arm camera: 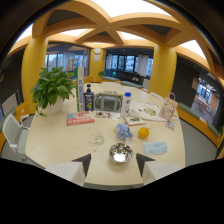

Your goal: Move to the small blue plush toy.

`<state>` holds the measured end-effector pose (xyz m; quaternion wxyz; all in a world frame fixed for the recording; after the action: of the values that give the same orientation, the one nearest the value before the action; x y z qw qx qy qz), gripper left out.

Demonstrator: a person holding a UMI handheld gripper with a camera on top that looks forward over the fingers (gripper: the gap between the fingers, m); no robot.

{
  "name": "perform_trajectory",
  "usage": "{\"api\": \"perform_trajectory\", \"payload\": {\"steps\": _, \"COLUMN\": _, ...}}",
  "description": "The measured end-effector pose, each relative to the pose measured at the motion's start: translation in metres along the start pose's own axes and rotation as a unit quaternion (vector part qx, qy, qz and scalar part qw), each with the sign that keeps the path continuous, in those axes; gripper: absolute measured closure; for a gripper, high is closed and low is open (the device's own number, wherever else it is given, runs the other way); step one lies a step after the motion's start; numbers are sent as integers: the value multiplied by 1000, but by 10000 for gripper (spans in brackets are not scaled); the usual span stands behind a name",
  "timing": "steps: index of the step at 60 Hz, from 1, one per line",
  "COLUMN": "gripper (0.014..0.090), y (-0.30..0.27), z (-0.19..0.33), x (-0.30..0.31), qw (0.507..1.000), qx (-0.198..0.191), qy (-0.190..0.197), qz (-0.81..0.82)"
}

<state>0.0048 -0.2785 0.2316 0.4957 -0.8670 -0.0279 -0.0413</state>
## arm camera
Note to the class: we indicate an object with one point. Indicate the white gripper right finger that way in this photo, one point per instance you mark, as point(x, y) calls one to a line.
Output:
point(156, 170)

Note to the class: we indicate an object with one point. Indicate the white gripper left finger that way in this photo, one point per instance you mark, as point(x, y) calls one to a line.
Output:
point(68, 171)

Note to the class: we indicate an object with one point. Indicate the small blue plush toy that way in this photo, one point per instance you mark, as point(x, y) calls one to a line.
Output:
point(123, 131)

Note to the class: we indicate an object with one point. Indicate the light blue face mask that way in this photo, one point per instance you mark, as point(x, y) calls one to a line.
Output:
point(155, 148)

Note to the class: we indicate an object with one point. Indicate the orange fruit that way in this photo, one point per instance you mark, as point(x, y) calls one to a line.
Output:
point(143, 132)

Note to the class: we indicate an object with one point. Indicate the shiny metal bowl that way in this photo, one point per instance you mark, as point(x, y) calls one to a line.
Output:
point(120, 152)

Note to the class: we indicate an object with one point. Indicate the small blue tag card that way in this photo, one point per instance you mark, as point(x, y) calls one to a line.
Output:
point(170, 125)

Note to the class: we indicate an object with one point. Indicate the small picture book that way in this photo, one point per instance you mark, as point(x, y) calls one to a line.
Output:
point(134, 120)

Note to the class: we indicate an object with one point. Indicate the red booklet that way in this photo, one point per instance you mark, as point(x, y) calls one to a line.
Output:
point(80, 118)

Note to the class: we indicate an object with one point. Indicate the patterned paper gift bag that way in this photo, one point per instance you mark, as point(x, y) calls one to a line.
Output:
point(168, 108)

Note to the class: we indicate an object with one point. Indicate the white mesh office chair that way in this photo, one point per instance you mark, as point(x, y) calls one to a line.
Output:
point(15, 135)

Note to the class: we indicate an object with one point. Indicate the photo strip card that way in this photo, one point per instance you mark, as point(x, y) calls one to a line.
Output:
point(107, 115)

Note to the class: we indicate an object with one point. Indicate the white plastic bottle blue cap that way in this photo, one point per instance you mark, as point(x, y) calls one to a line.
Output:
point(126, 104)

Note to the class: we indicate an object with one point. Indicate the dark blue bottle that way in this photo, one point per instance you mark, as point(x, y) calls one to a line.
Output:
point(89, 98)

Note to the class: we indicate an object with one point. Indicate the tall white green box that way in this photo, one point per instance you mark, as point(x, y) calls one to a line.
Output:
point(80, 88)

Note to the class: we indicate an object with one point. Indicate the green potted plant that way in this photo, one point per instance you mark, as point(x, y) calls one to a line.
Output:
point(51, 89)

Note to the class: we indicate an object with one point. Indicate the round wall clock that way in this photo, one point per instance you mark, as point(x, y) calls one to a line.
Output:
point(97, 50)

